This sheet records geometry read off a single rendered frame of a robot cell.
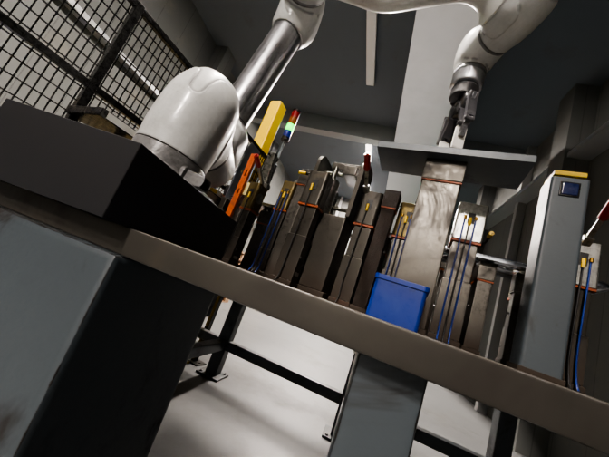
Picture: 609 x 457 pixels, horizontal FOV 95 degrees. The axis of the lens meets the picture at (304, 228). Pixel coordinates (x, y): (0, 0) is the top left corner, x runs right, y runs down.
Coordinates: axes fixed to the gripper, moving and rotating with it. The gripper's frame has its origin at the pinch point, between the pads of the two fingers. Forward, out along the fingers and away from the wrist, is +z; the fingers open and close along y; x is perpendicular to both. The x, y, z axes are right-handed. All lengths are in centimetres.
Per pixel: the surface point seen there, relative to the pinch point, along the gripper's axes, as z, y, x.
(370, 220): 23.5, 15.0, 12.1
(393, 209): 17.8, 13.1, 6.5
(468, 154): 6.3, -8.8, -1.4
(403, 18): -295, 205, 9
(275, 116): -65, 124, 83
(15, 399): 76, -31, 57
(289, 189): 18, 30, 42
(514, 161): 6.5, -12.3, -10.4
